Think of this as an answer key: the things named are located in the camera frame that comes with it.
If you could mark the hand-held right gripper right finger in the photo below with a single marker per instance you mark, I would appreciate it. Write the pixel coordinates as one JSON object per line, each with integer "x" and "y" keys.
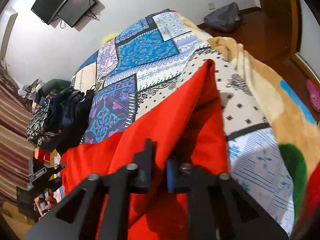
{"x": 170, "y": 175}

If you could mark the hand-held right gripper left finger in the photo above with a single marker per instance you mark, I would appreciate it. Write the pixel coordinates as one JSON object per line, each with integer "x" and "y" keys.
{"x": 143, "y": 170}

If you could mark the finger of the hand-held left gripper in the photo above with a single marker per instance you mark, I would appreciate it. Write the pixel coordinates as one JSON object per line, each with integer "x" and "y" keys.
{"x": 35, "y": 168}
{"x": 53, "y": 171}

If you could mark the red zip jacket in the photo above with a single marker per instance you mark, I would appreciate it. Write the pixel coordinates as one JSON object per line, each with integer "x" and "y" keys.
{"x": 175, "y": 117}

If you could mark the dark patterned folded clothes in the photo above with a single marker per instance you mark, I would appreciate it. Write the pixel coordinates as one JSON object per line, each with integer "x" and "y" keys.
{"x": 47, "y": 120}

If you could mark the person's left hand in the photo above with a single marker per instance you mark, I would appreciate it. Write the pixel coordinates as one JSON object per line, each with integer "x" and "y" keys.
{"x": 50, "y": 201}

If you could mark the striped brown curtain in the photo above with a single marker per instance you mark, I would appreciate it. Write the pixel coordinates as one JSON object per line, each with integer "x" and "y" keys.
{"x": 12, "y": 130}

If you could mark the blue patchwork bedsheet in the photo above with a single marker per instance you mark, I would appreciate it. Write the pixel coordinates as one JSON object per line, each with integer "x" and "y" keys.
{"x": 150, "y": 55}

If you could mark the beige plush blanket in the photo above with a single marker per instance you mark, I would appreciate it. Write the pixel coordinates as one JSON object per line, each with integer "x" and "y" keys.
{"x": 262, "y": 80}

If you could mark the pink slipper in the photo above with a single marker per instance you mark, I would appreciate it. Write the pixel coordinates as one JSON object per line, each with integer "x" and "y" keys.
{"x": 313, "y": 92}

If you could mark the grey bag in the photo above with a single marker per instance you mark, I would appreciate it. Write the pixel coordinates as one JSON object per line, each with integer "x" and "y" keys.
{"x": 222, "y": 17}

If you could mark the small black wall monitor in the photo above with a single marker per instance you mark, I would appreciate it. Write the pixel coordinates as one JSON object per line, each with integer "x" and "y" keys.
{"x": 77, "y": 6}

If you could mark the white wall socket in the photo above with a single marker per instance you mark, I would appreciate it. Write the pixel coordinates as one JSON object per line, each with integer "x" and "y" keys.
{"x": 211, "y": 6}

